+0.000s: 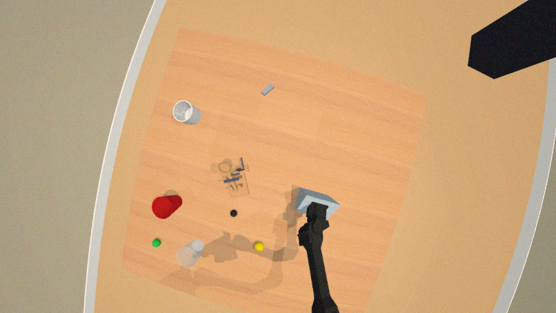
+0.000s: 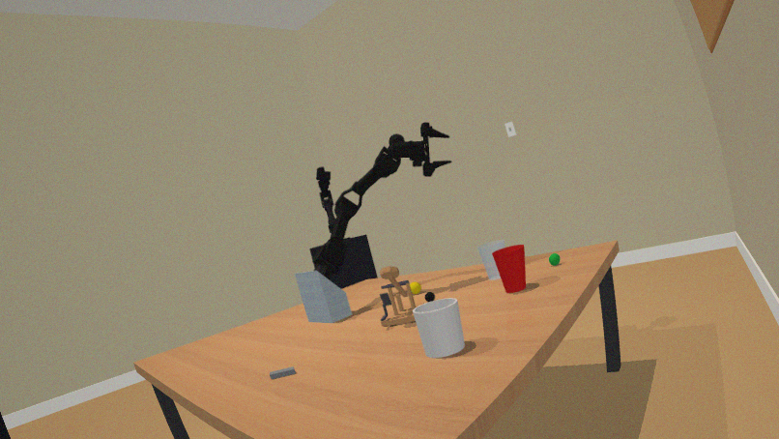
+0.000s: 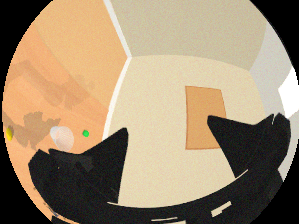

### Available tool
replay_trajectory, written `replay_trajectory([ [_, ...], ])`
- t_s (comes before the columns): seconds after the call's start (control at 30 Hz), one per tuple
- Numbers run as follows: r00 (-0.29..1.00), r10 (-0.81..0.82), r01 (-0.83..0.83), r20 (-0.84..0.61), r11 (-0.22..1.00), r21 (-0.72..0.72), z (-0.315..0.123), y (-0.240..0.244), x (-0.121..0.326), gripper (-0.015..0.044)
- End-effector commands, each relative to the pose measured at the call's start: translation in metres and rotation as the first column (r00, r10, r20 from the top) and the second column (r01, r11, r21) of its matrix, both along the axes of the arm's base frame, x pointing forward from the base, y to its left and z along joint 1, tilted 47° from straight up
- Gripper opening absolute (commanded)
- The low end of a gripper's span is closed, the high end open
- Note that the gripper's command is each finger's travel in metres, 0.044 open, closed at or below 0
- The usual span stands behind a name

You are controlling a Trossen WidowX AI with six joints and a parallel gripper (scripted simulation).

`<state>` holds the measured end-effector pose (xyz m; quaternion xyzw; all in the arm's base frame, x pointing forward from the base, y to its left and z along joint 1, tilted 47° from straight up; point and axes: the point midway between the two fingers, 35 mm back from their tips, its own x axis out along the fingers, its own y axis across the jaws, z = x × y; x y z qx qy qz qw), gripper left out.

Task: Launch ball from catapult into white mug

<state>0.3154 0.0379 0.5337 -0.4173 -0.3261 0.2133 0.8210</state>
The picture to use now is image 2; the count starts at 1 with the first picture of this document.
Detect white cup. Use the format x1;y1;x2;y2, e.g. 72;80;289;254
413;298;465;359

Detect red plastic cup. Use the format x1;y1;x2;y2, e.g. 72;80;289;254
492;245;526;293

